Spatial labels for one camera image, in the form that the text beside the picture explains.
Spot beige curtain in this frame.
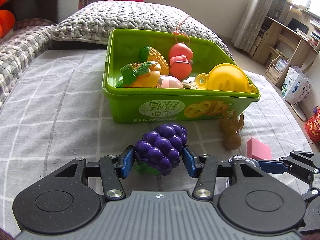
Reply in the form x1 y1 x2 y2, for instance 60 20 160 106
232 0 273 53

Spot purple toy grape bunch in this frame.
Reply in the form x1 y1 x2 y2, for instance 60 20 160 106
134 124 188 176

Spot dark grey sofa armrest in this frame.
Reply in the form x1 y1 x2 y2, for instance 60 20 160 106
1 0 79 23

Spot orange toy pumpkin half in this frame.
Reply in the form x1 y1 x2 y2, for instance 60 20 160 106
116 61 162 88

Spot pink rectangular plastic case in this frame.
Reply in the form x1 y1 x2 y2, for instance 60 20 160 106
246 138 272 160

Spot grey quilted mattress cover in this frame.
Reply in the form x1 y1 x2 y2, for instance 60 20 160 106
53 1 233 58

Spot pink rubber duck toy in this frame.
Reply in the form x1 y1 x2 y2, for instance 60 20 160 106
169 43 194 81

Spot wooden desk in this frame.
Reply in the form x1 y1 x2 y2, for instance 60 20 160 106
252 16 318 87

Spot yellow plastic toy pot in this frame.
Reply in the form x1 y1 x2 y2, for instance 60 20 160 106
194 63 258 94

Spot beige toy in box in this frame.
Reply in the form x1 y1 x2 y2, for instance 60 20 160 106
182 81 198 89

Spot pink toy egg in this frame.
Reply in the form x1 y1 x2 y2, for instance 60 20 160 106
157 75 183 89

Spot green plastic storage box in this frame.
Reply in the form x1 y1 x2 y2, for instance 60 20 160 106
103 29 260 124

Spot yellow toy corn cob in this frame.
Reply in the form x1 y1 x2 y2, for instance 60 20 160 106
138 46 169 75

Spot red flower-shaped cushion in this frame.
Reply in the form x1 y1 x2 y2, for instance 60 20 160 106
1 0 15 39

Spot red gift bag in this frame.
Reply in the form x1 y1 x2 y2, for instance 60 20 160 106
305 106 320 144

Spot grey checkered blanket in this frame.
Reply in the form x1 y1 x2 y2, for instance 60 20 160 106
1 25 56 105

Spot grey plaid bed sheet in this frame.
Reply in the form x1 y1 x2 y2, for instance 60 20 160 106
1 50 312 236

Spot white paper shopping bag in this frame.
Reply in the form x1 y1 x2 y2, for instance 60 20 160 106
281 66 311 105

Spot brown translucent hand toy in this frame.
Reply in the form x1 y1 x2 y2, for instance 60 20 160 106
219 111 244 151

